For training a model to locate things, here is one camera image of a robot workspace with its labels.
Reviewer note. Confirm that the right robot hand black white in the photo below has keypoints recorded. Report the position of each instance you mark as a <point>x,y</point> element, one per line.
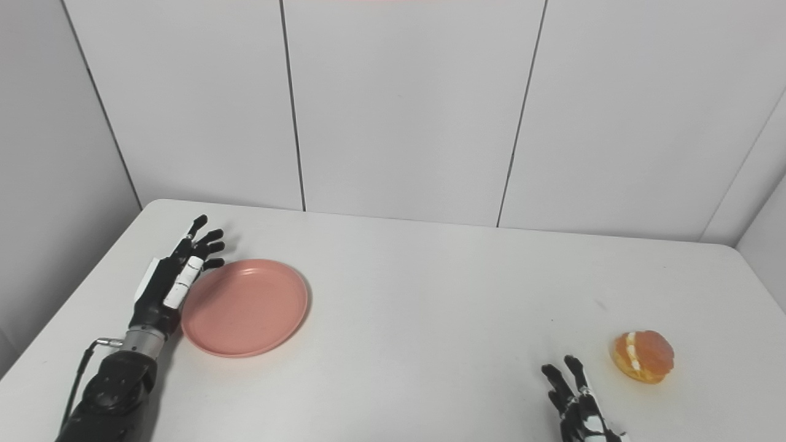
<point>580,408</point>

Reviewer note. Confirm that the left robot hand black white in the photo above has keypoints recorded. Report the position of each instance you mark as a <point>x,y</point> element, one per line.
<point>169,282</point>

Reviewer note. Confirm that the orange cream puff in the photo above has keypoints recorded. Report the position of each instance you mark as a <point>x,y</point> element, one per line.
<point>642,356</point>

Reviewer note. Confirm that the pink round plate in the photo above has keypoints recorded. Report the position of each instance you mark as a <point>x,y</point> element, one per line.
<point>245,307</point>

